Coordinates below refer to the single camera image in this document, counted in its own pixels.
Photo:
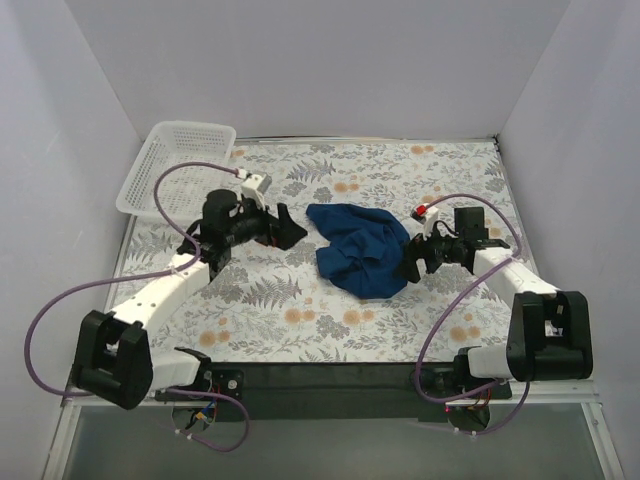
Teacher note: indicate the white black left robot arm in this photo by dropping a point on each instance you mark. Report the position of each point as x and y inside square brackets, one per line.
[113, 358]

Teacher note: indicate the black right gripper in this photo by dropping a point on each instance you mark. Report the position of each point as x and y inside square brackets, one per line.
[420, 253]

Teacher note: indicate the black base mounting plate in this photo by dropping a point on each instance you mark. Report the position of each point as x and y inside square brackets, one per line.
[321, 391]

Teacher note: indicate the aluminium frame rail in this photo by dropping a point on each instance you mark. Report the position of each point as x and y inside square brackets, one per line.
[562, 392]

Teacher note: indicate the floral patterned tablecloth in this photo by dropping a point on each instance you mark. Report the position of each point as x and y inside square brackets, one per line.
[270, 305]

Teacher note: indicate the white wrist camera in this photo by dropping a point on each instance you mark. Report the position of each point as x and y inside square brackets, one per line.
[254, 186]
[426, 216]

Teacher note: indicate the white plastic basket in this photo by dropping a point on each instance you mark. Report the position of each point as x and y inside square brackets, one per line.
[174, 165]

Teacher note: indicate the blue printed t-shirt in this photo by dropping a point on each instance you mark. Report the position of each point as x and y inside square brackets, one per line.
[365, 248]

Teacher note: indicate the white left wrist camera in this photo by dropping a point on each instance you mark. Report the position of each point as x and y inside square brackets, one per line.
[254, 186]

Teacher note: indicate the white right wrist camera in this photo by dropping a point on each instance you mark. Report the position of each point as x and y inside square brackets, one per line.
[426, 216]

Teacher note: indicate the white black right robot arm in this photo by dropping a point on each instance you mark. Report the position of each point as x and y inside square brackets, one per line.
[549, 336]

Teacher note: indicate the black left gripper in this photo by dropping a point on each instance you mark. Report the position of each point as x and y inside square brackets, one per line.
[272, 230]

